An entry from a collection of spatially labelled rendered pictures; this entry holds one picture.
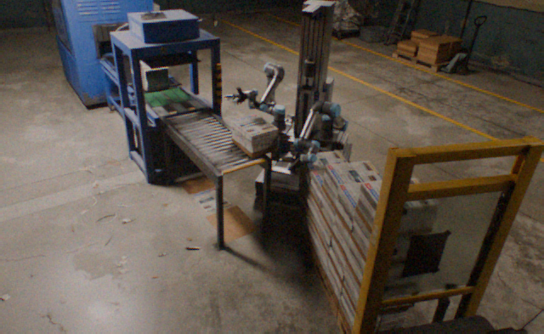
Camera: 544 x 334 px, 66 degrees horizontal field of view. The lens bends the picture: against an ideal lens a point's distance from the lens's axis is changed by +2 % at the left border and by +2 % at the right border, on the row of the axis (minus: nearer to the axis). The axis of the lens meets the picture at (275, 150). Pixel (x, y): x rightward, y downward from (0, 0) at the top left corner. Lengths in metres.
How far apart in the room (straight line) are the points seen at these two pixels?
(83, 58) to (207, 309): 4.30
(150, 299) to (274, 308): 0.99
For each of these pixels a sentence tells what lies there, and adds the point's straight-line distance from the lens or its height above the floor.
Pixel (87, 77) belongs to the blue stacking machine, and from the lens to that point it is 6.74.
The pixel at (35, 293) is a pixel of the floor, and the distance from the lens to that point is 4.00.
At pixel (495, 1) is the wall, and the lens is 9.96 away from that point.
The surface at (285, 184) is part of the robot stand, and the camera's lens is 4.42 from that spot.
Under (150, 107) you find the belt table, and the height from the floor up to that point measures 0.80.
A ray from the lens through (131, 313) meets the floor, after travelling 3.61.
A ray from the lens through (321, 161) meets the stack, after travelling 3.72.
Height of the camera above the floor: 2.71
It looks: 29 degrees down
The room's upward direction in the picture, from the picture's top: 3 degrees clockwise
